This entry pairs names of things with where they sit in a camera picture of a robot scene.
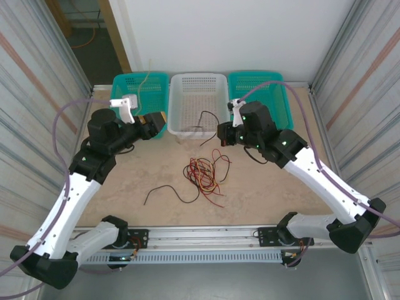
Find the aluminium mounting rail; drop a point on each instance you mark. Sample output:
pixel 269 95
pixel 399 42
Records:
pixel 203 237

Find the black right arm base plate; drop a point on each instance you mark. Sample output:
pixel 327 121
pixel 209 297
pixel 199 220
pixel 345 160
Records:
pixel 268 236

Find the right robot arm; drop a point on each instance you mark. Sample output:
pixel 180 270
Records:
pixel 331 187

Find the aluminium table frame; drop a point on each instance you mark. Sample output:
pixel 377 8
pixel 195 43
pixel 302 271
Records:
pixel 103 87

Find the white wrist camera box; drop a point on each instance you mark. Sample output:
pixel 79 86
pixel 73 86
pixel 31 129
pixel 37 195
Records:
pixel 235 109
pixel 126 104

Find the white plastic basket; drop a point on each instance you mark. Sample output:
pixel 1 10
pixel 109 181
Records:
pixel 193 93

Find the wooden board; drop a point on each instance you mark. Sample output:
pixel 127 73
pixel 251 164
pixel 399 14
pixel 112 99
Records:
pixel 59 15

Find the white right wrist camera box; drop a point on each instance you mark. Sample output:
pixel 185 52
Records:
pixel 235 109

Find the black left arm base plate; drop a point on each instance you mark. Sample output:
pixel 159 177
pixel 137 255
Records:
pixel 139 239

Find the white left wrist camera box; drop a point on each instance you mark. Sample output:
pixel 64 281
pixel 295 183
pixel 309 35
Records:
pixel 126 104

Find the teal plastic basket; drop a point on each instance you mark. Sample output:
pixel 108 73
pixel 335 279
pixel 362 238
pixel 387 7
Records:
pixel 153 93
pixel 281 103

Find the wooden door frame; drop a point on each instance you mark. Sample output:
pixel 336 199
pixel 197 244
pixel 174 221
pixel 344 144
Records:
pixel 115 37

